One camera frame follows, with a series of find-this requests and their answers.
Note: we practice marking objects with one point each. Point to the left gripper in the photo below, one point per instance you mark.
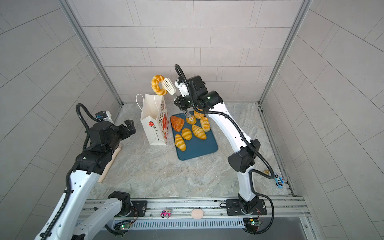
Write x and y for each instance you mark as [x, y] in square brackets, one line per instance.
[126, 134]

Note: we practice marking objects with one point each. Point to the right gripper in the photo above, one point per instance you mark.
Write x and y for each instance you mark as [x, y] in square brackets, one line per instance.
[182, 105]

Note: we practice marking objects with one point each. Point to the white paper gift bag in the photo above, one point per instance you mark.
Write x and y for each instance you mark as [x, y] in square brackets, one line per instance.
[154, 118]

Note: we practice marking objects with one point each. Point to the ring donut bread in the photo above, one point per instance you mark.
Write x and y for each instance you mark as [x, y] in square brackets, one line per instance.
[155, 82]

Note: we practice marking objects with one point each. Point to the striped long bread front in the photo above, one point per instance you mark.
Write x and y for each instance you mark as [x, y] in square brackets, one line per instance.
[180, 143]

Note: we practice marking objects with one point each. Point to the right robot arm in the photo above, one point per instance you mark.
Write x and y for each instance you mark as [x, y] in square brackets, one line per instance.
[246, 158]

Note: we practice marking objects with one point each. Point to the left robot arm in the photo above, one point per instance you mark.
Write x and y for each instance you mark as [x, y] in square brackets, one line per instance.
[86, 171]

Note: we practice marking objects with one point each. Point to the round flower bread top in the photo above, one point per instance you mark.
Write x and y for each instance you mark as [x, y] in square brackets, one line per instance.
[198, 115]

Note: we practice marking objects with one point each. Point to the striped bread right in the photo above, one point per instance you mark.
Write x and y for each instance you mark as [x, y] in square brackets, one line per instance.
[205, 125]

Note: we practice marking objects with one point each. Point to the red-brown triangular bread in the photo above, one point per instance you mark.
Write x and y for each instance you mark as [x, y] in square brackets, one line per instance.
[177, 123]

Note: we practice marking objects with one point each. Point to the croissant bread centre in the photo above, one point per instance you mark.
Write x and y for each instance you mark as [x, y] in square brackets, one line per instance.
[199, 132]

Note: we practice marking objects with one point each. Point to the small striped bun upper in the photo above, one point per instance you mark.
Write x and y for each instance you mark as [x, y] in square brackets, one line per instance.
[191, 120]

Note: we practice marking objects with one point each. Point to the small striped bun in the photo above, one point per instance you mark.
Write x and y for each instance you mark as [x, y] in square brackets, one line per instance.
[191, 120]
[186, 134]

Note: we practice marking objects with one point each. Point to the small striped bun middle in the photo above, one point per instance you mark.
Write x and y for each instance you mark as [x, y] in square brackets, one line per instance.
[186, 134]

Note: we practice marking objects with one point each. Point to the teal tray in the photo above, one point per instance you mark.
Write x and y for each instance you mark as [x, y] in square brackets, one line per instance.
[197, 148]

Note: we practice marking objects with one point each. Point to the pink toy car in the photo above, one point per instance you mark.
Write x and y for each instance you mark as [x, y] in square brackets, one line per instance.
[166, 213]

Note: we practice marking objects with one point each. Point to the left circuit board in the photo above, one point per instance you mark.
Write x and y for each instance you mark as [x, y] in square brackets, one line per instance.
[122, 226]

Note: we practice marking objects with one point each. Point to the circuit board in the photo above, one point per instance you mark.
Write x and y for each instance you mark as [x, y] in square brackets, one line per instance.
[122, 226]
[252, 225]

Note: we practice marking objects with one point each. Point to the pink oval eraser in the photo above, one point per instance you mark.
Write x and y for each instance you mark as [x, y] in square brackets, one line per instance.
[197, 214]

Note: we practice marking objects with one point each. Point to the blue toy car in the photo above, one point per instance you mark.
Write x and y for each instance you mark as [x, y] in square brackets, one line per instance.
[279, 181]

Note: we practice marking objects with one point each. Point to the right circuit board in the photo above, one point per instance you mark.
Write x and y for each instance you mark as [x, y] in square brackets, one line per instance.
[252, 225]

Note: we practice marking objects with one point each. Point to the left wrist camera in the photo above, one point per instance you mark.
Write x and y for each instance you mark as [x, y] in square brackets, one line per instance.
[104, 116]

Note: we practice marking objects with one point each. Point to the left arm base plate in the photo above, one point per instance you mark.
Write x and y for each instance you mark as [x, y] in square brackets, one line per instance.
[133, 209]

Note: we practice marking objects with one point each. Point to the aluminium rail frame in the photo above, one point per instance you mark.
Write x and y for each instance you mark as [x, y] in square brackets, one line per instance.
[215, 214]

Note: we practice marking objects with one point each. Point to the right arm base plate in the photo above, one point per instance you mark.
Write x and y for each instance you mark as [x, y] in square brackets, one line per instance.
[236, 207]

